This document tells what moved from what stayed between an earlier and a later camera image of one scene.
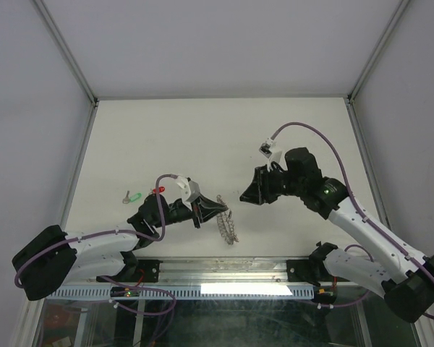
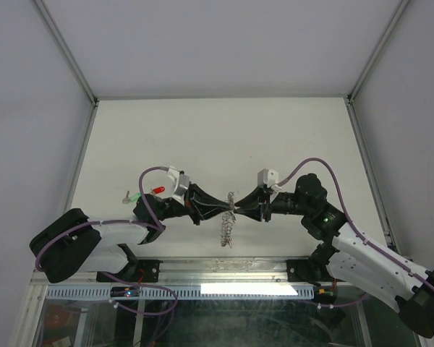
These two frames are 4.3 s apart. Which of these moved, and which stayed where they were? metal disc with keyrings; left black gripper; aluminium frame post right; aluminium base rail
Moved: metal disc with keyrings
Stayed: left black gripper; aluminium base rail; aluminium frame post right
